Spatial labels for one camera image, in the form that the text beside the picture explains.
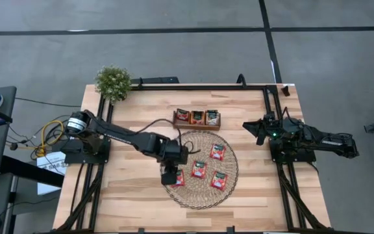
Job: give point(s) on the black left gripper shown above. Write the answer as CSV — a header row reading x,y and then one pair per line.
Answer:
x,y
163,151

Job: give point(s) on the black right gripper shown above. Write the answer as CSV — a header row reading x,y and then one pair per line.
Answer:
x,y
278,130

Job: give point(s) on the red strawberry tea packet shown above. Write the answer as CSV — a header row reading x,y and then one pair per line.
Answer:
x,y
180,180
182,115
219,181
199,169
217,152

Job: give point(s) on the beige tea packet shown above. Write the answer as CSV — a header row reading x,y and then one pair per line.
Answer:
x,y
212,118

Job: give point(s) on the orange tea packet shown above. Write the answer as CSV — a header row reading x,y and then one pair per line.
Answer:
x,y
197,117

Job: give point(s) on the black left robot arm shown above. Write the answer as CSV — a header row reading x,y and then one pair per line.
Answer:
x,y
125,136

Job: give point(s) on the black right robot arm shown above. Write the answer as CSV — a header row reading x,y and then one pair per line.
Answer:
x,y
330,143

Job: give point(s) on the wooden compartment tea box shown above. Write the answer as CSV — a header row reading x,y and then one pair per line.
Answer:
x,y
198,127

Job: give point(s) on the round woven straw placemat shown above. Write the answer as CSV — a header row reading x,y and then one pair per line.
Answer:
x,y
200,198

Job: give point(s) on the black clip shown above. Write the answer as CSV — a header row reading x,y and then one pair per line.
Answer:
x,y
285,91

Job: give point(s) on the black power device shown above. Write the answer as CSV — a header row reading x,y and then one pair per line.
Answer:
x,y
156,80

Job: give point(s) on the green potted plant black pot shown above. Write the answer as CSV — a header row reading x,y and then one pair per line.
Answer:
x,y
113,83

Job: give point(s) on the white paper sheet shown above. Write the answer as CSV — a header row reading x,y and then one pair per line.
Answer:
x,y
47,187

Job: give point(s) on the black desk bar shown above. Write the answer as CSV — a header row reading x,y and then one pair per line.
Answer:
x,y
31,170

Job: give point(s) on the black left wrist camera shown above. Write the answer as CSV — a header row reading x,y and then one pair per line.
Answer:
x,y
180,153

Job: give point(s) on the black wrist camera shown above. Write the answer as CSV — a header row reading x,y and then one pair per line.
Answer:
x,y
180,153
294,125

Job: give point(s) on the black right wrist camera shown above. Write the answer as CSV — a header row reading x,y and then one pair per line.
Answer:
x,y
294,125

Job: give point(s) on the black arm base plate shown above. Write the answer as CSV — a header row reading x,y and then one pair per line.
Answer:
x,y
80,158
305,159

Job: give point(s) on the black frame bracket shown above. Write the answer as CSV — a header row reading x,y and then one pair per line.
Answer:
x,y
241,79
140,81

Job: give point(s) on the black aluminium table frame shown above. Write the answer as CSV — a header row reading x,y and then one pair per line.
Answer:
x,y
206,87

